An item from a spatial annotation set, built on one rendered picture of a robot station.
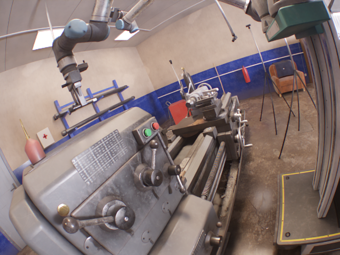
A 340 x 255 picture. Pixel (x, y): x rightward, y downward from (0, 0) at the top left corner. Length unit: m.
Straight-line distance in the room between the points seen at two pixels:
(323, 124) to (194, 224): 0.91
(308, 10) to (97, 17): 0.76
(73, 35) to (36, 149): 0.43
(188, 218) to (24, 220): 0.62
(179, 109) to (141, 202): 3.84
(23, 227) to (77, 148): 0.28
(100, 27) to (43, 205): 0.69
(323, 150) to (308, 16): 0.86
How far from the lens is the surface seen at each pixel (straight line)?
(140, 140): 0.55
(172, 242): 0.68
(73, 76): 0.69
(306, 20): 0.51
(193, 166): 1.00
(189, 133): 1.51
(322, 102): 1.01
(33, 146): 0.56
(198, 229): 0.72
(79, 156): 0.44
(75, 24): 0.69
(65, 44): 0.72
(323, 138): 1.11
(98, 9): 0.76
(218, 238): 0.79
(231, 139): 1.38
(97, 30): 0.76
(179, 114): 4.31
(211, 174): 1.05
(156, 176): 0.52
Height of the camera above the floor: 1.37
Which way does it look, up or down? 15 degrees down
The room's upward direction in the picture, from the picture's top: 24 degrees counter-clockwise
